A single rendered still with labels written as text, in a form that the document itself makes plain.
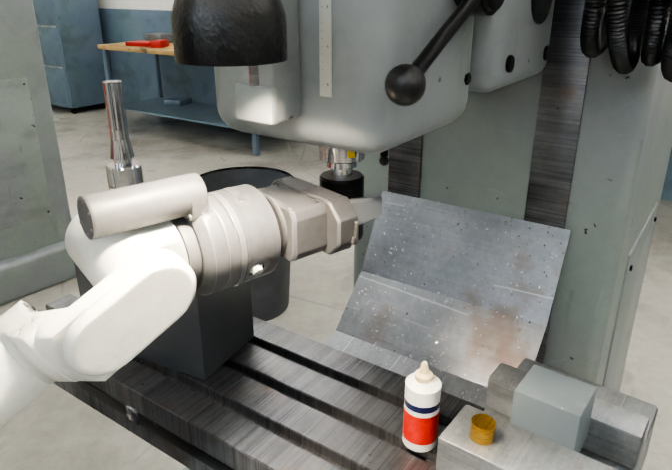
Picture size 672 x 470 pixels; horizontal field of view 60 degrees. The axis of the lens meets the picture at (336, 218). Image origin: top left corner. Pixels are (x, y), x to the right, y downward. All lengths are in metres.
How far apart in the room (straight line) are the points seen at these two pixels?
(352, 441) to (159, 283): 0.36
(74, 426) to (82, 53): 6.04
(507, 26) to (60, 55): 7.34
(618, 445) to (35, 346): 0.51
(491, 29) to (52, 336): 0.47
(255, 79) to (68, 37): 7.35
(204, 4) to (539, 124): 0.62
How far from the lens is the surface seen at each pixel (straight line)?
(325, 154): 0.59
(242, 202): 0.52
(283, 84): 0.49
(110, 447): 2.26
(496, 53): 0.63
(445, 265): 0.97
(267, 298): 2.72
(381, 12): 0.47
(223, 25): 0.36
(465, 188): 0.97
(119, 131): 0.84
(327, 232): 0.56
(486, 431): 0.57
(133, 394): 0.85
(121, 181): 0.84
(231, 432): 0.75
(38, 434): 2.40
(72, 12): 7.86
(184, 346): 0.83
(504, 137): 0.93
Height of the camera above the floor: 1.44
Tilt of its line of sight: 21 degrees down
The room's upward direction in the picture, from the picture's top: straight up
